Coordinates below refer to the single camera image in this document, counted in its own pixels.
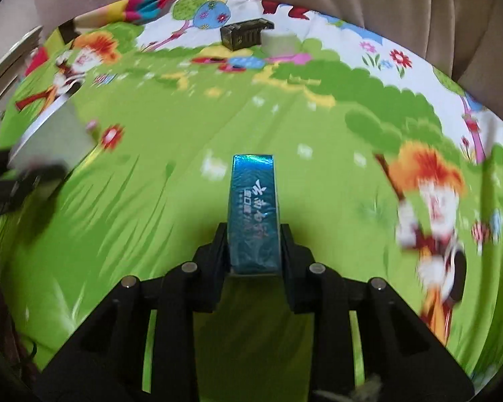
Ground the tall white box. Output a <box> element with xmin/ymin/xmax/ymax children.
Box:
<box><xmin>8</xmin><ymin>94</ymin><xmax>96</xmax><ymax>173</ymax></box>

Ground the green cartoon tablecloth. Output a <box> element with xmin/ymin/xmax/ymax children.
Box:
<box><xmin>0</xmin><ymin>0</ymin><xmax>503</xmax><ymax>390</ymax></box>

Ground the white translucent box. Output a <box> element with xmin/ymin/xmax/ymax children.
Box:
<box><xmin>261</xmin><ymin>29</ymin><xmax>300</xmax><ymax>57</ymax></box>

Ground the black small box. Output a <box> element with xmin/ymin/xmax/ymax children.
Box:
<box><xmin>220</xmin><ymin>18</ymin><xmax>274</xmax><ymax>51</ymax></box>

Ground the blue teal small box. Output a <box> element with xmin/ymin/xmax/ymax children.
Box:
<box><xmin>227</xmin><ymin>154</ymin><xmax>282</xmax><ymax>276</ymax></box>

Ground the ornate white mirror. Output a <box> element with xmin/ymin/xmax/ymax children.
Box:
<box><xmin>0</xmin><ymin>25</ymin><xmax>42</xmax><ymax>102</ymax></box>

